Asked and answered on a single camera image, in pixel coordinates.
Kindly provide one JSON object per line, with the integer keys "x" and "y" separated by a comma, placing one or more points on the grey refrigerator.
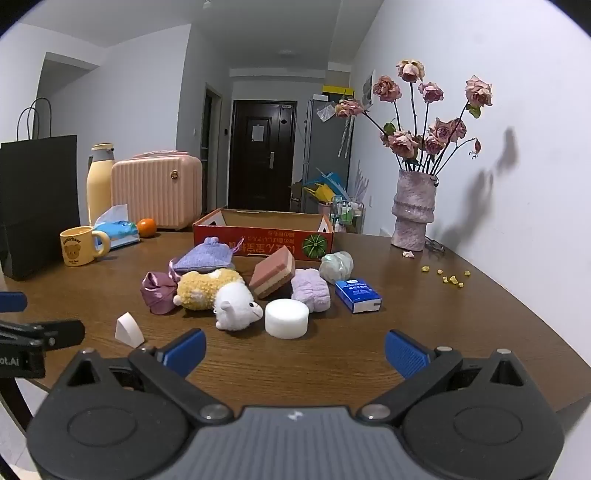
{"x": 323, "y": 147}

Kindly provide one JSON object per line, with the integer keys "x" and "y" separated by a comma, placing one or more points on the white folded umbrella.
{"x": 345, "y": 138}

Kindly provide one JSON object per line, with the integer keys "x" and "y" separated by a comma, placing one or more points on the white wall heater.
{"x": 385, "y": 231}

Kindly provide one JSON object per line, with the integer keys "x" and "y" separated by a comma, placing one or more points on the orange cardboard box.
{"x": 258, "y": 240}

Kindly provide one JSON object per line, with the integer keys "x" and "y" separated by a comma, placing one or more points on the black paper bag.
{"x": 39, "y": 207}

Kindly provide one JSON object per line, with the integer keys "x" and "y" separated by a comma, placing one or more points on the pink satin pouch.
{"x": 157, "y": 293}

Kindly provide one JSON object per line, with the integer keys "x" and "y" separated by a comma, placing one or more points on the pink ribbed suitcase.
{"x": 157, "y": 189}

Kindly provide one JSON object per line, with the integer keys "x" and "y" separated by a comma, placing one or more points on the purple fluffy plush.
{"x": 310, "y": 290}

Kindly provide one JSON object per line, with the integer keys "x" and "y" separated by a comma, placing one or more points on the purple coral decoration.
{"x": 361, "y": 182}

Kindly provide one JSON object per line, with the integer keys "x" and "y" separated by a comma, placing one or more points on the metal rolling cart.
{"x": 348, "y": 214}

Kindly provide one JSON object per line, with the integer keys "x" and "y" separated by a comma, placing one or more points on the yellow bear mug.
{"x": 76, "y": 247}

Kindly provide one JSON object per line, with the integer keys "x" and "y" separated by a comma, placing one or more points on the orange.
{"x": 147, "y": 227}

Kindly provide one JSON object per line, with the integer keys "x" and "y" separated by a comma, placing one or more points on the side door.
{"x": 210, "y": 152}

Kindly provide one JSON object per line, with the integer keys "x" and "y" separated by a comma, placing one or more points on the pale blue fluffy plush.
{"x": 336, "y": 267}

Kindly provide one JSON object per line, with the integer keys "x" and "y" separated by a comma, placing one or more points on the scattered yellow crumbs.
{"x": 452, "y": 279}

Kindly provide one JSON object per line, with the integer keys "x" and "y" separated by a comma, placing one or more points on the yellow water bottle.
{"x": 99, "y": 189}

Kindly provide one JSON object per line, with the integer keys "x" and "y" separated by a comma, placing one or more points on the dried pink roses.
{"x": 404, "y": 143}

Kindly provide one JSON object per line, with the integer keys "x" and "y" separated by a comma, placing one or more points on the yellow plush toy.
{"x": 198, "y": 288}

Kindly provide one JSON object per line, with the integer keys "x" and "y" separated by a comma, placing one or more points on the pink textured vase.
{"x": 413, "y": 212}

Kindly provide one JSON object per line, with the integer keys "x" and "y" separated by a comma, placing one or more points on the white round sponge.
{"x": 286, "y": 319}

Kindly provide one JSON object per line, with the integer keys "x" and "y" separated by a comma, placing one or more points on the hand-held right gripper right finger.
{"x": 406, "y": 353}

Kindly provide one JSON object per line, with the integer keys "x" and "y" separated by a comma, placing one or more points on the blue and yellow bags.
{"x": 325, "y": 184}

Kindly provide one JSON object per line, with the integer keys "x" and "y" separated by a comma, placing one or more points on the dark entrance door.
{"x": 263, "y": 161}

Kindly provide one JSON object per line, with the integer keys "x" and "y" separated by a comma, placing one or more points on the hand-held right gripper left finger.
{"x": 187, "y": 353}

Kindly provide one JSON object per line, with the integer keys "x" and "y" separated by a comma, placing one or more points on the white wedge sponge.
{"x": 128, "y": 330}

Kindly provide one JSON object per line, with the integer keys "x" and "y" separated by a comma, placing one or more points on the yellow box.
{"x": 337, "y": 91}

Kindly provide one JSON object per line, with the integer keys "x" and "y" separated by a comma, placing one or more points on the blue tissue pack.
{"x": 117, "y": 230}

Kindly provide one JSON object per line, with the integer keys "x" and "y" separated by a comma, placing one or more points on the pink layered sponge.
{"x": 272, "y": 276}

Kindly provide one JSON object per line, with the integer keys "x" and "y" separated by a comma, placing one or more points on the clear plastic bag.
{"x": 326, "y": 113}

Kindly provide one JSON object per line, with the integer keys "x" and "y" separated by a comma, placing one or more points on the blue and white carton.
{"x": 358, "y": 295}

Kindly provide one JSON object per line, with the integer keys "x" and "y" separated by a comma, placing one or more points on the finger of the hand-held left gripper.
{"x": 55, "y": 333}
{"x": 11, "y": 302}

